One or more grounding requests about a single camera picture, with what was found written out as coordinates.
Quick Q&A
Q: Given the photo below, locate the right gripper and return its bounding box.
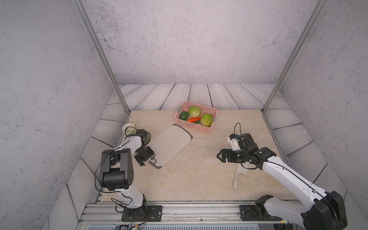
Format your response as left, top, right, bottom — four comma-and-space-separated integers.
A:
216, 148, 248, 163

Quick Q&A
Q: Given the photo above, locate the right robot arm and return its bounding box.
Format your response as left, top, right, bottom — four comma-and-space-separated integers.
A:
217, 133, 348, 230

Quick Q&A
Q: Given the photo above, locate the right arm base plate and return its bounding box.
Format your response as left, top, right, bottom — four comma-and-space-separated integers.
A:
239, 204, 282, 221

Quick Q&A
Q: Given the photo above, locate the light green mug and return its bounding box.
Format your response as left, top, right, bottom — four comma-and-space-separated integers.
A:
122, 122, 137, 136

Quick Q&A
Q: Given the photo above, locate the right metal frame post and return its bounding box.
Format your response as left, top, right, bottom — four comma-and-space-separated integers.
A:
262, 0, 327, 115

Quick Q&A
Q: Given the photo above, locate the orange carrot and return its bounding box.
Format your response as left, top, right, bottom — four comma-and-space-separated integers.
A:
187, 117, 201, 123

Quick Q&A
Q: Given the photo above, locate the pink plastic basket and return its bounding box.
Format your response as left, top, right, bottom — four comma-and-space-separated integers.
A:
174, 101, 218, 133

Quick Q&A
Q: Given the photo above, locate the left metal frame post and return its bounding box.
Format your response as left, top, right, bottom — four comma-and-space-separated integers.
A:
72, 0, 131, 115

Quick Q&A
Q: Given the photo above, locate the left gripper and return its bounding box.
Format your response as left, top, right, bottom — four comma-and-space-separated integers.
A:
135, 146, 155, 166

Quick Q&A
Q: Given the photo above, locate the green avocado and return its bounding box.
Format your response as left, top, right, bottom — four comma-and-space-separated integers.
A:
179, 111, 189, 120

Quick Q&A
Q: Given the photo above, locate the white cutting board grey rim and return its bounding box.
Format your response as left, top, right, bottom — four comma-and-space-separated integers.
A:
148, 124, 193, 169

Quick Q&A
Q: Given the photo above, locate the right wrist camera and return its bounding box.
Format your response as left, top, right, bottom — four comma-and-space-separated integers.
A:
227, 137, 240, 151

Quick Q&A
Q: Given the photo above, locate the right green cabbage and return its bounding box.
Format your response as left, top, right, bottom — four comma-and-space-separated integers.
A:
200, 113, 213, 127

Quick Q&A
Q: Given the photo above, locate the aluminium mounting rail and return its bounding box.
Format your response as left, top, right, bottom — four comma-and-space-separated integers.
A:
77, 201, 303, 230

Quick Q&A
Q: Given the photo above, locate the metal frame post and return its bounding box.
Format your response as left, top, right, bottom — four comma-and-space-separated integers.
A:
72, 0, 131, 115
262, 0, 327, 115

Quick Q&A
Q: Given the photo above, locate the left green cabbage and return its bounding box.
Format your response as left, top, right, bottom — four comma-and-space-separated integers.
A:
188, 106, 202, 118

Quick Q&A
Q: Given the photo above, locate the white plastic knife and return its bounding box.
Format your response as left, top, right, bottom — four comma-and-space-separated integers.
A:
233, 162, 249, 190

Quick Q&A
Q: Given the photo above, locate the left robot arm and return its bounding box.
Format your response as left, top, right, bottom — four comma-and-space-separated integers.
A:
99, 129, 155, 212

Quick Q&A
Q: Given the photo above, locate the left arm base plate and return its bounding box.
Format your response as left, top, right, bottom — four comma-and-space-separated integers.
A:
121, 206, 163, 222

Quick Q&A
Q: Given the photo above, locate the green cabbage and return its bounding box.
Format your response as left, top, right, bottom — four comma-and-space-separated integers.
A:
200, 113, 213, 127
188, 106, 202, 118

